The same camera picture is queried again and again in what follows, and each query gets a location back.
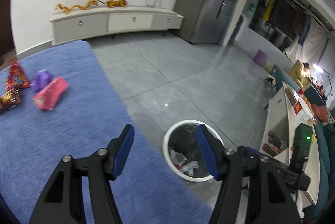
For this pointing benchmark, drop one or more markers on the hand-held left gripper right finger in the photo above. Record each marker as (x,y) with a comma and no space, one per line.
(208,153)

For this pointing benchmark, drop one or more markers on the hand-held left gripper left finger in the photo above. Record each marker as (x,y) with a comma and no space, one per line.
(123,153)

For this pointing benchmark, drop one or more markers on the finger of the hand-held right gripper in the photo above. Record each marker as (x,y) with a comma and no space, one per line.
(251,152)

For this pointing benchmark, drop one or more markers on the white round waste bin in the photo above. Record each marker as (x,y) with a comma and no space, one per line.
(167,140)

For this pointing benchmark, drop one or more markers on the pink packet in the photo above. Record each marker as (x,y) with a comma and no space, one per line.
(49,94)

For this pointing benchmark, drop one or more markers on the purple bag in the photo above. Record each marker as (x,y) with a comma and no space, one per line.
(42,80)

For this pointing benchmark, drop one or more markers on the brown snack packet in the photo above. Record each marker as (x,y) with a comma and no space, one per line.
(9,102)

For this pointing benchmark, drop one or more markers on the red snack bag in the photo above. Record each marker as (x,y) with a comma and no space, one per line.
(17,74)

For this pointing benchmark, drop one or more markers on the dark red packet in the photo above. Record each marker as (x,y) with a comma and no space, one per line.
(272,150)

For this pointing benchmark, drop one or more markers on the black box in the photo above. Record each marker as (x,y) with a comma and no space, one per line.
(274,137)

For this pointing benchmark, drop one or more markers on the teal sofa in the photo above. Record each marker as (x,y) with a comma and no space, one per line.
(324,177)

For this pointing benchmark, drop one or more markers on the white coffee table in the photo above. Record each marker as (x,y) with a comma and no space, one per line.
(274,114)

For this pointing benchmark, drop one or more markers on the red white box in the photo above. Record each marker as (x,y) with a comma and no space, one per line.
(301,110)

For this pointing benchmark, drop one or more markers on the orange cushion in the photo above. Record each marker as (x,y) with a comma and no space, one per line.
(319,112)

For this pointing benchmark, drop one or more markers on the blue rug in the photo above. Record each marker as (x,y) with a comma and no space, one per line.
(65,135)

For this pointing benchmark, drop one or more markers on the small black stool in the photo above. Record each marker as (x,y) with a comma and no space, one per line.
(271,81)

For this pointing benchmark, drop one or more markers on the beige straw item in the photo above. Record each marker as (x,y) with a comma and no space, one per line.
(267,66)

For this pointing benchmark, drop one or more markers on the bright lamp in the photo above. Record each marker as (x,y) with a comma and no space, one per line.
(318,69)

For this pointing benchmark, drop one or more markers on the white hanging sheet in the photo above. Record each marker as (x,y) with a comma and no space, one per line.
(311,43)

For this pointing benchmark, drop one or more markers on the dark grey appliance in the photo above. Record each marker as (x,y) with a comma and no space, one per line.
(238,27)

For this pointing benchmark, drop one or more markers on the white grey television console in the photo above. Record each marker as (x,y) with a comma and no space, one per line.
(86,26)

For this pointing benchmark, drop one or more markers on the yellow hanging garment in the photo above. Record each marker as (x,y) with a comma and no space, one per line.
(269,8)

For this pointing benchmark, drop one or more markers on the golden lion ornament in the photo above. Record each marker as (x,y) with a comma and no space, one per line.
(116,3)

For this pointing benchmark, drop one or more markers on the golden dragon ornament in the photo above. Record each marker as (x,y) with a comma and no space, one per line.
(78,6)

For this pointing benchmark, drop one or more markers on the white router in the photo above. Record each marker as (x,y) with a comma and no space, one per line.
(156,2)

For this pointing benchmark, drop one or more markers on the brown door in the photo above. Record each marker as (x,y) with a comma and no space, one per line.
(6,30)

